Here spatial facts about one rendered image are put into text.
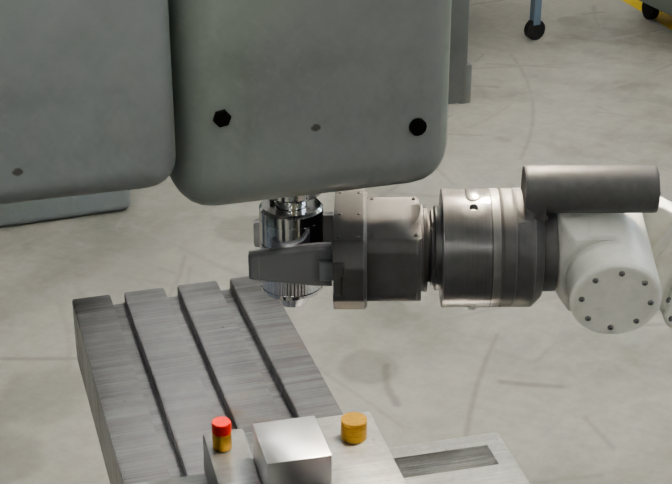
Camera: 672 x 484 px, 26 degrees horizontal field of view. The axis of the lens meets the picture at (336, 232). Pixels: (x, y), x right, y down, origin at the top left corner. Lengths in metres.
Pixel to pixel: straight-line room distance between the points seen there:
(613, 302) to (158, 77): 0.37
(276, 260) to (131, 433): 0.45
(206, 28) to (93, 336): 0.78
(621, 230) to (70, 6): 0.43
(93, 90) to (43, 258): 3.06
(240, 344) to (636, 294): 0.65
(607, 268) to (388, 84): 0.21
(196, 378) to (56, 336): 2.02
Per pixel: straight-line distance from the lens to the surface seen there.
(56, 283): 3.79
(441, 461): 1.28
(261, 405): 1.48
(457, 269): 1.04
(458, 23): 1.03
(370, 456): 1.21
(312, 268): 1.05
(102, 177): 0.90
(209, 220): 4.08
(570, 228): 1.05
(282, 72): 0.92
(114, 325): 1.64
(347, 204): 1.08
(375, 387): 3.28
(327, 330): 3.50
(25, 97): 0.87
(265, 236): 1.06
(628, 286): 1.04
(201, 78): 0.91
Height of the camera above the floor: 1.70
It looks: 25 degrees down
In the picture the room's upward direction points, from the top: straight up
